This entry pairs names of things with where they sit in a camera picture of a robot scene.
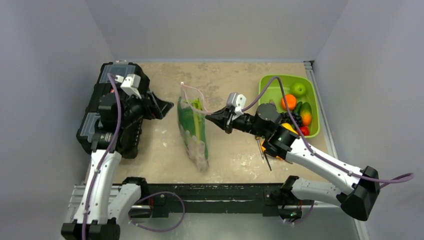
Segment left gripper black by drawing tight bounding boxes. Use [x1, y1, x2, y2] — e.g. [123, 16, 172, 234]
[118, 89, 173, 128]

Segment clear zip top bag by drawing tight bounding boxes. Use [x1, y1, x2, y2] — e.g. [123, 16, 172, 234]
[177, 82, 210, 172]

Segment green toy bok choy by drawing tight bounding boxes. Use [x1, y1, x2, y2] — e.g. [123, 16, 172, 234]
[177, 96, 209, 156]

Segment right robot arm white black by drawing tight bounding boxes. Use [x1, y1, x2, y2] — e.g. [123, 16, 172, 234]
[205, 103, 381, 221]

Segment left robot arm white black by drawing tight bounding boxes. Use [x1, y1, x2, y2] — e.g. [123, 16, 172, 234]
[61, 90, 174, 240]

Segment black yellow screwdriver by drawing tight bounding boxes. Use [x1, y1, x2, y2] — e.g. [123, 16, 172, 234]
[255, 136, 265, 160]

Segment black plastic toolbox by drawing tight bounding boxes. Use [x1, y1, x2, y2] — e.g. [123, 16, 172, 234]
[76, 62, 146, 159]

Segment green plastic basket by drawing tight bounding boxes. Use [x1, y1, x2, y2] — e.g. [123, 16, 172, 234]
[257, 74, 321, 139]

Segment dark toy grapes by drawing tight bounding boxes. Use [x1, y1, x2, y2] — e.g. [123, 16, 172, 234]
[280, 112, 303, 128]

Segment orange toy fruit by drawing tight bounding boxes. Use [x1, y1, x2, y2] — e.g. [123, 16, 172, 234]
[280, 94, 297, 112]

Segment toy cucumber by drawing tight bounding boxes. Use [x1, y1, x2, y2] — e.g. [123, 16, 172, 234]
[293, 101, 303, 115]

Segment green toy apple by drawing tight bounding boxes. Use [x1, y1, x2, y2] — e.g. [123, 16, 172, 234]
[290, 82, 307, 98]

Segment red toy pepper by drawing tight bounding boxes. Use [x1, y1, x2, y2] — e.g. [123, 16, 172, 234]
[299, 126, 310, 136]

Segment toy mango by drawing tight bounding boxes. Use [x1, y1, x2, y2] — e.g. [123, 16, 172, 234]
[299, 102, 313, 126]

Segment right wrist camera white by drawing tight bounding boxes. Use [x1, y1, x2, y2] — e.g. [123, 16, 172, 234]
[226, 92, 247, 120]

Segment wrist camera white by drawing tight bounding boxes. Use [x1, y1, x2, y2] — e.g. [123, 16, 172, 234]
[114, 73, 142, 99]
[226, 92, 247, 120]

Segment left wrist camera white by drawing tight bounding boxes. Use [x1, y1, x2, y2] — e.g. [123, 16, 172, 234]
[114, 73, 142, 99]

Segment orange handled pliers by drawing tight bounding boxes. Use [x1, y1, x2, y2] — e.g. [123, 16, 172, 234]
[260, 141, 293, 171]

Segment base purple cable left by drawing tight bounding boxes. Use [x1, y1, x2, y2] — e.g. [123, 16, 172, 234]
[128, 191, 186, 234]

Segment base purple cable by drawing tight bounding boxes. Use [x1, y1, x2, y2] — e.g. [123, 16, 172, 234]
[283, 200, 316, 226]
[128, 191, 186, 234]

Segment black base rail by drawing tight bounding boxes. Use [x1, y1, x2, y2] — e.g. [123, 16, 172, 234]
[129, 183, 312, 219]

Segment aluminium frame rail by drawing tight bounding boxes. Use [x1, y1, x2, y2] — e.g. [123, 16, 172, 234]
[67, 184, 362, 210]

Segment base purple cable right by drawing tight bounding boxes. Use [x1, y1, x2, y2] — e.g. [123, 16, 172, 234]
[283, 200, 316, 226]

